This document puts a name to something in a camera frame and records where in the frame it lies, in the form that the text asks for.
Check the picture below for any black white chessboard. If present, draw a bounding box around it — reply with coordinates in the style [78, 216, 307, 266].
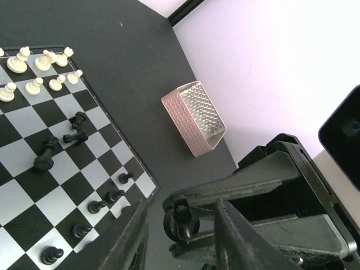
[1, 47, 159, 269]

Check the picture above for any black bishop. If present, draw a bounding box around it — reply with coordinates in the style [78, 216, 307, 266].
[62, 129, 88, 143]

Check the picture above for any right black frame post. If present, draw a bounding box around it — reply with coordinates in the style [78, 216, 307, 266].
[168, 0, 205, 27]

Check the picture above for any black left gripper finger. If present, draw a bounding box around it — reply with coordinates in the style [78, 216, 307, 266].
[66, 199, 149, 269]

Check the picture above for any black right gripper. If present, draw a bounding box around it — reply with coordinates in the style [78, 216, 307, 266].
[163, 133, 357, 269]

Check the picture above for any pink rimmed metal tin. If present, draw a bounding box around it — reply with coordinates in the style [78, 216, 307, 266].
[161, 80, 227, 157]

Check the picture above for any black queen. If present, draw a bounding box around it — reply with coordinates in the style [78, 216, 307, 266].
[33, 136, 59, 170]

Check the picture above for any white chess piece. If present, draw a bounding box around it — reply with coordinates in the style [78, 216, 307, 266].
[6, 46, 30, 74]
[34, 50, 58, 71]
[56, 47, 74, 67]
[66, 69, 83, 84]

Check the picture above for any white pawn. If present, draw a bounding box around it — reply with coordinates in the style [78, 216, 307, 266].
[25, 77, 43, 96]
[0, 82, 17, 102]
[48, 75, 66, 91]

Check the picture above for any black pawn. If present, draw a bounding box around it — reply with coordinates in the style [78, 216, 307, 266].
[40, 246, 64, 265]
[87, 200, 106, 214]
[71, 111, 87, 129]
[118, 172, 133, 184]
[163, 195, 200, 242]
[71, 223, 92, 238]
[106, 190, 125, 203]

